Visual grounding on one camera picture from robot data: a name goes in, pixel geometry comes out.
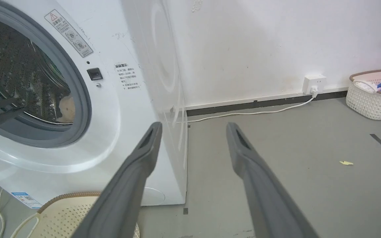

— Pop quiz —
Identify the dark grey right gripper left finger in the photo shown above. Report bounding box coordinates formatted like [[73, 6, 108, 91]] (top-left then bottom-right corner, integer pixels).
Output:
[[71, 122, 163, 238]]

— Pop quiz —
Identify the white cloth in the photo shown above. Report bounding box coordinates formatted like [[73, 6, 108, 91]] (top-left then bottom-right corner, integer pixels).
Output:
[[353, 80, 378, 93]]

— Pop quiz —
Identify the white woven laundry basket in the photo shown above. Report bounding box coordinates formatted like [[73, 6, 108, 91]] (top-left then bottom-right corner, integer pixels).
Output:
[[346, 69, 381, 120]]

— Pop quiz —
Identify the cream perforated laundry basket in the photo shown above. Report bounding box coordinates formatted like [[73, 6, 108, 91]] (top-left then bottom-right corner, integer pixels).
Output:
[[28, 191, 141, 238]]

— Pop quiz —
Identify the white front-load washing machine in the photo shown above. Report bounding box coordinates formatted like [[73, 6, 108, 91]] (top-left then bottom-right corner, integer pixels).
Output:
[[0, 0, 188, 207]]

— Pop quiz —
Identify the beige plush toy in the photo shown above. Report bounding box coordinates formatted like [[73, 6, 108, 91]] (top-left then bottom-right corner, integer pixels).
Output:
[[58, 96, 76, 124]]

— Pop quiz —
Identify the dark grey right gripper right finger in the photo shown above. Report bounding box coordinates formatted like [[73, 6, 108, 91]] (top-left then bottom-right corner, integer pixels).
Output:
[[226, 122, 319, 238]]

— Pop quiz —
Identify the white wall power socket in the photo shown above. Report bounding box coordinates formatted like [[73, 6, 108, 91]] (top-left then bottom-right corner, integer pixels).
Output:
[[302, 74, 327, 96]]

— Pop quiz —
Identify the white power cable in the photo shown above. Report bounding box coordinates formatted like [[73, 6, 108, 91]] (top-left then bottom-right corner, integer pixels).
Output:
[[176, 87, 319, 124]]

